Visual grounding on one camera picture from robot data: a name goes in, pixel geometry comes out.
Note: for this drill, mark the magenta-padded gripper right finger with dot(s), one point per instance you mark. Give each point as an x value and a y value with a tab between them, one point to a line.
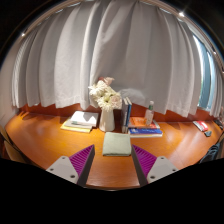
161	167

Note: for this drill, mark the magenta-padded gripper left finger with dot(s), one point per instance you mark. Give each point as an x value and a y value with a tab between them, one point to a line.
63	168

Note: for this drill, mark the pale green towel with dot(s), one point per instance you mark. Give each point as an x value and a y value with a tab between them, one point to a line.
116	144

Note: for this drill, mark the yellow flat book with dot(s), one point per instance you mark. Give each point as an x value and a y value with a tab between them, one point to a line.
71	129

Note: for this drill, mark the grey flat book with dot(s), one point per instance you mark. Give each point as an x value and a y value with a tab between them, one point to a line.
73	125

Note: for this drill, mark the orange flat book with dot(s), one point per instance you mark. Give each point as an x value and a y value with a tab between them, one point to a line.
138	122

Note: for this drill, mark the clear plastic bottle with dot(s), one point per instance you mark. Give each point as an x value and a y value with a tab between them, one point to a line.
149	116

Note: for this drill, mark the black chair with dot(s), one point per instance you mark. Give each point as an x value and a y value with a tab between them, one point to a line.
213	151

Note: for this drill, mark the white thick book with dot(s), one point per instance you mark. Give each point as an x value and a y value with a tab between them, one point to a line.
85	118

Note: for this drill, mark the wooden chair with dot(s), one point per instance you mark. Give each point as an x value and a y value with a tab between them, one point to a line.
11	148

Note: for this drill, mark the red and white packet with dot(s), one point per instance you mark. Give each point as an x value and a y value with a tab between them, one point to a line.
200	125

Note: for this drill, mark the small dark object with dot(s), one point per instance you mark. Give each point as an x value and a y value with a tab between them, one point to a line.
208	133

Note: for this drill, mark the blue upright book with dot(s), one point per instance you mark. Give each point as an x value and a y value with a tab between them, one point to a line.
129	113

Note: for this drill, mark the grey upright book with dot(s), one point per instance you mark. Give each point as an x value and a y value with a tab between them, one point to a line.
123	116

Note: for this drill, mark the white ceramic vase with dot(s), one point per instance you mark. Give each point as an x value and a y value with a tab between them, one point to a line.
106	121

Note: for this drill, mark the white flower bouquet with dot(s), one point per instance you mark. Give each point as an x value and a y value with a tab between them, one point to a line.
105	95

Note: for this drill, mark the window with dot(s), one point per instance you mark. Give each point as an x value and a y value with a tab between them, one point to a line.
205	73

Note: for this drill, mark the white curtain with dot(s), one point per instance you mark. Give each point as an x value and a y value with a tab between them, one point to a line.
133	53

